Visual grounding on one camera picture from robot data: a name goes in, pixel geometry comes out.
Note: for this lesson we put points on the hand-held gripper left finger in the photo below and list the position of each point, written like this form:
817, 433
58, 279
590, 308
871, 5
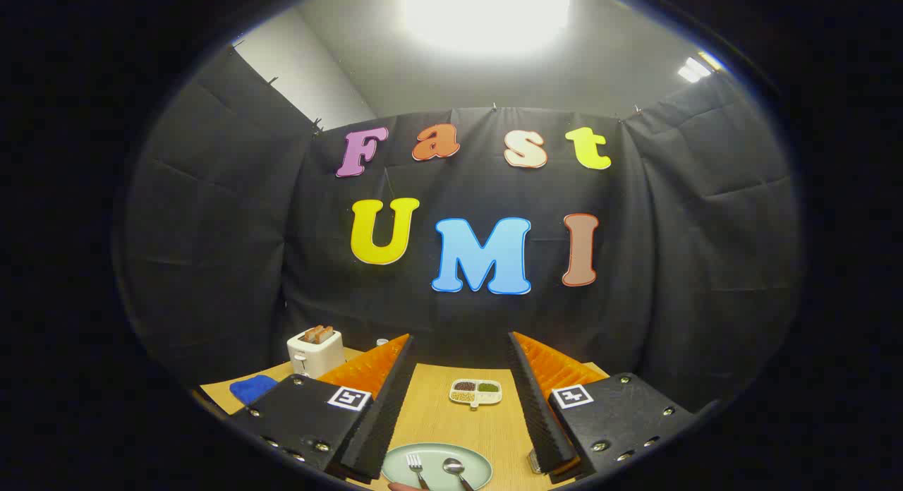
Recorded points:
381, 413

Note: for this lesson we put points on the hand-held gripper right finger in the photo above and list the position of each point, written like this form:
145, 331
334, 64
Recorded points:
540, 413

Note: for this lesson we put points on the brown toast slice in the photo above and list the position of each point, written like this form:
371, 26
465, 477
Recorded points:
328, 331
313, 334

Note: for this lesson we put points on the white toaster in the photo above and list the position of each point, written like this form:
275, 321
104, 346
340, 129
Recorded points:
317, 358

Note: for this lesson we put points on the small ceiling light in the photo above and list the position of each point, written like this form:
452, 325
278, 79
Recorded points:
693, 69

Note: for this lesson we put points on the blue folded cloth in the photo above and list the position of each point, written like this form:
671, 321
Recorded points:
252, 389

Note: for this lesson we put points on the pale green round plate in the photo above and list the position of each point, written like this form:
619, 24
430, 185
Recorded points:
432, 457

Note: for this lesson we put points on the large ceiling light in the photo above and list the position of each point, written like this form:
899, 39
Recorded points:
485, 15

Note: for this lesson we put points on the white divided bean dish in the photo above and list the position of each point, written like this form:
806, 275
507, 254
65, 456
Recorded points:
475, 392

